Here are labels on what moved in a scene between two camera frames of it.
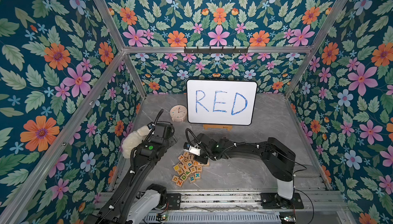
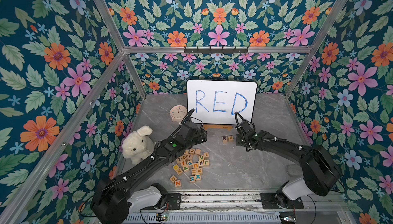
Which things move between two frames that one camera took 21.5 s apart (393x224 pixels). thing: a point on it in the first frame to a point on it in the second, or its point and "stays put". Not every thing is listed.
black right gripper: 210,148 to 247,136
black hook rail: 215,51 stays put
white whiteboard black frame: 220,102 stays put
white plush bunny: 132,139 stays put
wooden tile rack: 216,126 stays put
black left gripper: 172,138 to 200,136
